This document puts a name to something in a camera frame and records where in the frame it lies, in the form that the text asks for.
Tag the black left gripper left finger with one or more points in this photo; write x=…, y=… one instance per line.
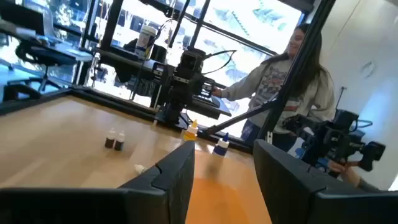
x=93, y=205

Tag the dark computer monitor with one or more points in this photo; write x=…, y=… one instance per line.
x=21, y=17

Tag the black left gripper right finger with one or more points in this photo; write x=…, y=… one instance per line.
x=311, y=202

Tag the person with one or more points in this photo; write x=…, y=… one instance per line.
x=273, y=81

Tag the person's hand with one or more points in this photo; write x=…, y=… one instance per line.
x=343, y=170

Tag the black office chair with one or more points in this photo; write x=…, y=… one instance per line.
x=40, y=54

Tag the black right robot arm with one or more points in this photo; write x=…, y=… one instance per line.
x=182, y=87

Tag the white lidded cup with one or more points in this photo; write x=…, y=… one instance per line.
x=144, y=40

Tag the large bottle blue cap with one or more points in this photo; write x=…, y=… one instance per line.
x=221, y=147

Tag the translucent orange plastic bin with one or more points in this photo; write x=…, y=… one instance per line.
x=224, y=199

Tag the large bottle yellow cap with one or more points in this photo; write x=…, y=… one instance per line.
x=190, y=132

